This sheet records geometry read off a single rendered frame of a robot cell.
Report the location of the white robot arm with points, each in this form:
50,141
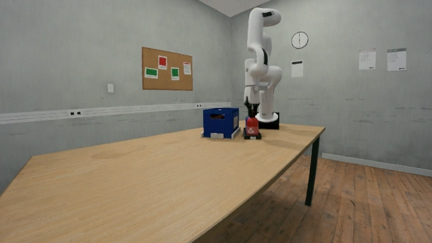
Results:
258,70

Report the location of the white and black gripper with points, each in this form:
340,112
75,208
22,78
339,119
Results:
254,97

